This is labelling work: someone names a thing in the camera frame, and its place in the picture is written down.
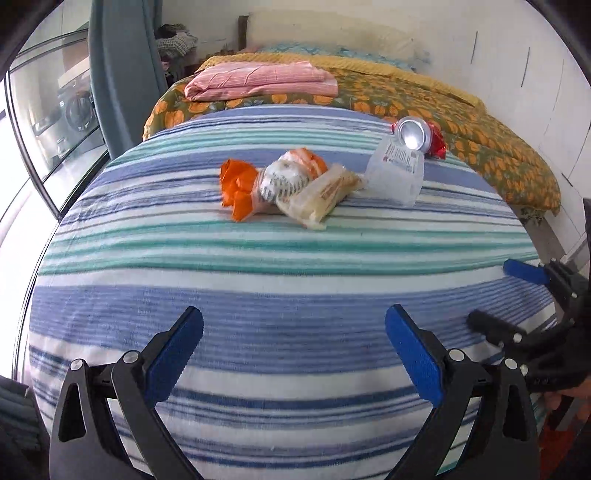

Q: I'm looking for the beige bread packet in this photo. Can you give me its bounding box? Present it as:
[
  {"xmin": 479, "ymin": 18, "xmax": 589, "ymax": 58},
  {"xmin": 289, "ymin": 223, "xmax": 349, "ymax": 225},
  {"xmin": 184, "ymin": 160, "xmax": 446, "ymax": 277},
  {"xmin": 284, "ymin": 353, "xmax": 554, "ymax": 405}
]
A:
[{"xmin": 277, "ymin": 165, "xmax": 365, "ymax": 230}]

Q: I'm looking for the grey-blue curtain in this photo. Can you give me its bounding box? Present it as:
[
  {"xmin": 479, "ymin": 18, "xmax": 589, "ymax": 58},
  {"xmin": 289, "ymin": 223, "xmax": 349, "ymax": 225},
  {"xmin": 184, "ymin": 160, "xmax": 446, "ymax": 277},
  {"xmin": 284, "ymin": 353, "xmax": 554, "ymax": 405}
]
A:
[{"xmin": 89, "ymin": 0, "xmax": 169, "ymax": 160}]

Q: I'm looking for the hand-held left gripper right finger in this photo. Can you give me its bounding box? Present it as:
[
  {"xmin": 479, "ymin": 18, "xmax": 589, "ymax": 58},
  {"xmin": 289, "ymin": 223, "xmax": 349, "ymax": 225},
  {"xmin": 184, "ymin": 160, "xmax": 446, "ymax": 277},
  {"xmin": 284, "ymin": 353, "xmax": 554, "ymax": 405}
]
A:
[{"xmin": 383, "ymin": 304, "xmax": 541, "ymax": 480}]

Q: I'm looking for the pile of clothes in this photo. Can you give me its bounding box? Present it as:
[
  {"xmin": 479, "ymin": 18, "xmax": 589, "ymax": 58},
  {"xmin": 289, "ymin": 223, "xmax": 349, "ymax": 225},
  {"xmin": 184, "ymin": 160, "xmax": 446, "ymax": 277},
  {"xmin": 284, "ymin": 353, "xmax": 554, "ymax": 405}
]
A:
[{"xmin": 154, "ymin": 23, "xmax": 199, "ymax": 58}]

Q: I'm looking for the cream headboard cushion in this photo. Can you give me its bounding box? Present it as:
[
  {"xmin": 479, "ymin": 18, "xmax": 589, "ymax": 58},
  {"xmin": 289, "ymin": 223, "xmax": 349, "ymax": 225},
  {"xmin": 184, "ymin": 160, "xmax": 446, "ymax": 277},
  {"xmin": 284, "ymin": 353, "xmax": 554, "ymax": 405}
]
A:
[{"xmin": 247, "ymin": 10, "xmax": 430, "ymax": 61}]

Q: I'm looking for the clear plastic container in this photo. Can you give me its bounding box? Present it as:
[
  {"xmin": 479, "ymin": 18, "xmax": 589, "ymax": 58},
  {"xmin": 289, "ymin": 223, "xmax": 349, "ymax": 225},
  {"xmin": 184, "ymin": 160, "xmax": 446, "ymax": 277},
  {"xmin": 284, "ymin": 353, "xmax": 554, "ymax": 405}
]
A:
[{"xmin": 365, "ymin": 137, "xmax": 426, "ymax": 207}]

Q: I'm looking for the person's right hand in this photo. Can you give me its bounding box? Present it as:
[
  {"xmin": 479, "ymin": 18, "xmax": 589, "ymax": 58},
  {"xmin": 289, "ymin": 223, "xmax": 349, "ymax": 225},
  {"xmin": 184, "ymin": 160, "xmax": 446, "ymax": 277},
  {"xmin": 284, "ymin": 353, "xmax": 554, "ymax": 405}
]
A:
[{"xmin": 544, "ymin": 382, "xmax": 591, "ymax": 411}]

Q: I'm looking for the red drink can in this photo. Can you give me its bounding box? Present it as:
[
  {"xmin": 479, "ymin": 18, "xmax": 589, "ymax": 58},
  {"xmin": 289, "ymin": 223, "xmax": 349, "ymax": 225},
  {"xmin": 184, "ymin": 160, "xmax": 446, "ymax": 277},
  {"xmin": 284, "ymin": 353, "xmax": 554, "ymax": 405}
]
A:
[{"xmin": 392, "ymin": 116, "xmax": 448, "ymax": 160}]

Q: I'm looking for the blue striped blanket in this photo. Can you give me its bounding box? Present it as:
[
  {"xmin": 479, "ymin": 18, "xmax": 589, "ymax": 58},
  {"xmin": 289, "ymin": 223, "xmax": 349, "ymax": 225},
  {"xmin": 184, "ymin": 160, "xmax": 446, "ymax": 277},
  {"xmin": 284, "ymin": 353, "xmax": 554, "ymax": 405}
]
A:
[{"xmin": 23, "ymin": 105, "xmax": 559, "ymax": 480}]

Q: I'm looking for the washing machine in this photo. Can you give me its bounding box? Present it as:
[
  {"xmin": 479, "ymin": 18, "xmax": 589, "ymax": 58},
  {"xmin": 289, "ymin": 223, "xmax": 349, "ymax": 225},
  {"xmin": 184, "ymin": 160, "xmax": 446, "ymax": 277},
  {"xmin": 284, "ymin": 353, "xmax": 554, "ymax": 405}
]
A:
[{"xmin": 56, "ymin": 74, "xmax": 100, "ymax": 139}]

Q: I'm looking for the pink striped folded sheet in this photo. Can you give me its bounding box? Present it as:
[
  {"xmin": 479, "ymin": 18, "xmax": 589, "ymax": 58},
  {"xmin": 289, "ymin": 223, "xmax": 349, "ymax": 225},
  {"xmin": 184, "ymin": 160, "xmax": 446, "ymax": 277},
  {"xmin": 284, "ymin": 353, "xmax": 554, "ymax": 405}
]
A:
[{"xmin": 185, "ymin": 61, "xmax": 339, "ymax": 102}]

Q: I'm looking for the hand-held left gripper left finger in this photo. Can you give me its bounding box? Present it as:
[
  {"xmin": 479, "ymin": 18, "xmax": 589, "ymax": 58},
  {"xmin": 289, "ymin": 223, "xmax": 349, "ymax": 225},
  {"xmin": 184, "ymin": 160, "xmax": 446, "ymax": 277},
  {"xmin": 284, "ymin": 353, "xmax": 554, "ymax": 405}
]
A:
[{"xmin": 48, "ymin": 305, "xmax": 204, "ymax": 480}]

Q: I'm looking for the blue floral pillow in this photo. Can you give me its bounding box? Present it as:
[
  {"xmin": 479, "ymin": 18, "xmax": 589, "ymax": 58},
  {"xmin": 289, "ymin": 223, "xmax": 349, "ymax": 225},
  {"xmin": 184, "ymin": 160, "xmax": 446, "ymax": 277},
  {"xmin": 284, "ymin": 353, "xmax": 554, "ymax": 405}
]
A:
[{"xmin": 256, "ymin": 42, "xmax": 416, "ymax": 72}]

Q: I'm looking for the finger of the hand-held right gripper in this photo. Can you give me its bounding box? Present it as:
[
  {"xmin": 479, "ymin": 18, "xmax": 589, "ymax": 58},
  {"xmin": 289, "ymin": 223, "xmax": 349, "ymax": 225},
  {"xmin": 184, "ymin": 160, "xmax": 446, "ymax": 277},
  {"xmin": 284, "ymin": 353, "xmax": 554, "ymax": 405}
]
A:
[
  {"xmin": 502, "ymin": 258, "xmax": 578, "ymax": 305},
  {"xmin": 467, "ymin": 310, "xmax": 532, "ymax": 356}
]

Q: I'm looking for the glass sliding door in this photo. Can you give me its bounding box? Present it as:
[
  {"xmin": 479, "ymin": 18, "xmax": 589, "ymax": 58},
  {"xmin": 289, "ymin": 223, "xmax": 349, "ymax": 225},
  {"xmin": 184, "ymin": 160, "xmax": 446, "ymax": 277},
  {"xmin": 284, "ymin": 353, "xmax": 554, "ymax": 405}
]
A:
[{"xmin": 0, "ymin": 28, "xmax": 112, "ymax": 222}]

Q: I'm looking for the orange print quilt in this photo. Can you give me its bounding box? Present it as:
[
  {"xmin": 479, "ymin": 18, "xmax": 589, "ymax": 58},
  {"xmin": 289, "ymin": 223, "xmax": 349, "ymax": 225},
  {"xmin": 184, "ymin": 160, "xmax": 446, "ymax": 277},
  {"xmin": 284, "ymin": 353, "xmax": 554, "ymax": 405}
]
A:
[{"xmin": 142, "ymin": 53, "xmax": 561, "ymax": 217}]

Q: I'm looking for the white printed food wrapper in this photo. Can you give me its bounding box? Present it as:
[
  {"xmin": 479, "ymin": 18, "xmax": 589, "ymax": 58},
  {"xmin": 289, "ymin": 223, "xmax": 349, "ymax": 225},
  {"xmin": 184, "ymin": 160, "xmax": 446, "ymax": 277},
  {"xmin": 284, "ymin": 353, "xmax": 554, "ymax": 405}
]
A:
[{"xmin": 256, "ymin": 147, "xmax": 329, "ymax": 214}]

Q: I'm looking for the orange plastic bag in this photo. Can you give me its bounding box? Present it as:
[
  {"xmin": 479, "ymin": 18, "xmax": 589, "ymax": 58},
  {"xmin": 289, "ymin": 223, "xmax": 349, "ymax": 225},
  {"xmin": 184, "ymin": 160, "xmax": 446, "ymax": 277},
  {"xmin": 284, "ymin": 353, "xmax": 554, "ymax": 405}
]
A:
[{"xmin": 219, "ymin": 158, "xmax": 262, "ymax": 223}]

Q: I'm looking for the floral bed sheet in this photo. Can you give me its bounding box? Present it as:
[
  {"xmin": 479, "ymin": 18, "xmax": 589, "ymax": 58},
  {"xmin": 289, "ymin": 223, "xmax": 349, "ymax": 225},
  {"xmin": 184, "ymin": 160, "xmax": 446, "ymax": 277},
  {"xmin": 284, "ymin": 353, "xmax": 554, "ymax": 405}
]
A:
[{"xmin": 517, "ymin": 205, "xmax": 559, "ymax": 227}]

